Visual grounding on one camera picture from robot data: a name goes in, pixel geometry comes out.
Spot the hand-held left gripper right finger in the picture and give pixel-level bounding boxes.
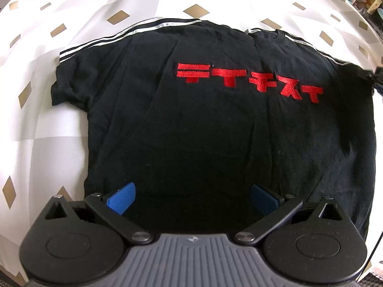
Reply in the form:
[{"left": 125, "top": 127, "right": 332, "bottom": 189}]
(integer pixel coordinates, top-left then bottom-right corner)
[{"left": 234, "top": 183, "right": 345, "bottom": 244}]

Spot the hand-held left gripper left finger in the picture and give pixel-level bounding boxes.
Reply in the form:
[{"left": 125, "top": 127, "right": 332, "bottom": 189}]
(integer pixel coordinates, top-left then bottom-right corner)
[{"left": 44, "top": 181, "right": 154, "bottom": 243}]

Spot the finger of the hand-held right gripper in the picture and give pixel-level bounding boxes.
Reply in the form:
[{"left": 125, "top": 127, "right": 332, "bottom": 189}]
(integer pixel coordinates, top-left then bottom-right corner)
[{"left": 367, "top": 65, "right": 383, "bottom": 97}]

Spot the black t-shirt with red print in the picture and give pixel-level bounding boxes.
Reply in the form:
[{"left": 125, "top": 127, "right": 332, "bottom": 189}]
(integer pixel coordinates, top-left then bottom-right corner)
[{"left": 51, "top": 18, "right": 378, "bottom": 243}]

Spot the houndstooth patterned rug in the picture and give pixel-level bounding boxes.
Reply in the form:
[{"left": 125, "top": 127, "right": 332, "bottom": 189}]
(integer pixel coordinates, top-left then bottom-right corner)
[{"left": 357, "top": 270, "right": 383, "bottom": 287}]

